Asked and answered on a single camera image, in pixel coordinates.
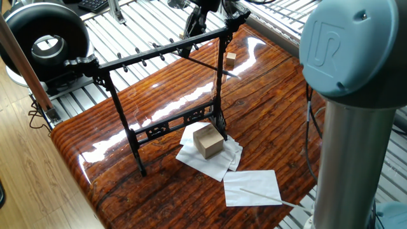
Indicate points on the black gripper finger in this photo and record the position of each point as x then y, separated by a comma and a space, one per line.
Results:
188, 35
200, 23

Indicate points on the thin metal utensil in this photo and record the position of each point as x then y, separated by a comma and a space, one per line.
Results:
206, 65

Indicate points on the thin white zip tie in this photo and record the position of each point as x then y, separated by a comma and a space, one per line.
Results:
264, 196

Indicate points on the aluminium profile post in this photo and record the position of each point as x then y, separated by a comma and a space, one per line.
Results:
25, 70

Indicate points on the single white paper sheet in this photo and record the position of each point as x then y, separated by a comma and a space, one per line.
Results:
251, 178

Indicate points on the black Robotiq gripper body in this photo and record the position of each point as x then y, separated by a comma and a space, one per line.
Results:
210, 4

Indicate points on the wood grain table mat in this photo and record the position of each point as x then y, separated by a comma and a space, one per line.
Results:
254, 127

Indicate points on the black keyboard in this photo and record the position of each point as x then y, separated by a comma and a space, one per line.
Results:
92, 4

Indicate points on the small aluminium bracket stand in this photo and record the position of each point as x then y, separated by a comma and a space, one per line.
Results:
116, 12

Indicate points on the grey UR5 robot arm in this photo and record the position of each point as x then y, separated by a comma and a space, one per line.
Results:
349, 47

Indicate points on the black ornate pen rack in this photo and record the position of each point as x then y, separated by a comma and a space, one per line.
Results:
219, 79

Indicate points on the large wooden block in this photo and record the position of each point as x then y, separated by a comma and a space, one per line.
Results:
208, 141

